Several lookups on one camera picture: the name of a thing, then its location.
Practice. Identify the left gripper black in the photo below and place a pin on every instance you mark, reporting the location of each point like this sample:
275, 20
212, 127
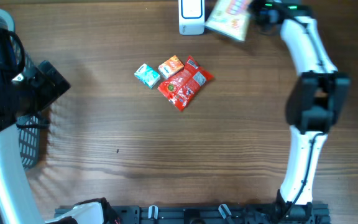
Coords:
50, 92

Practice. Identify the teal tissue pack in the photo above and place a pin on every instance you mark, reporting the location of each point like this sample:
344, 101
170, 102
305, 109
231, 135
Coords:
147, 75

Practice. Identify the orange tissue pack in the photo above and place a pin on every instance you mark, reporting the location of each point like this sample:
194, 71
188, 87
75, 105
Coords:
170, 67

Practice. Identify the red snack packet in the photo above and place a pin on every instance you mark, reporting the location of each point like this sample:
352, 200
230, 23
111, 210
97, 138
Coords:
181, 88

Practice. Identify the yellow white snack bag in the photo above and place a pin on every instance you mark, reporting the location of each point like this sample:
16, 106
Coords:
230, 18

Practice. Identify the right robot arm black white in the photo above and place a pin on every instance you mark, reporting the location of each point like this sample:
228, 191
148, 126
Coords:
312, 109

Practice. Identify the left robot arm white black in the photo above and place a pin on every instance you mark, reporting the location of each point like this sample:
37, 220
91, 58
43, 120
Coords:
17, 204

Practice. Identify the white barcode scanner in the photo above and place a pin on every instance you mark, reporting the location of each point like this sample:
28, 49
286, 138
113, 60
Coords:
191, 17

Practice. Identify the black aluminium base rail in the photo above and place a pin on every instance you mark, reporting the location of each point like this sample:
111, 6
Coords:
194, 214

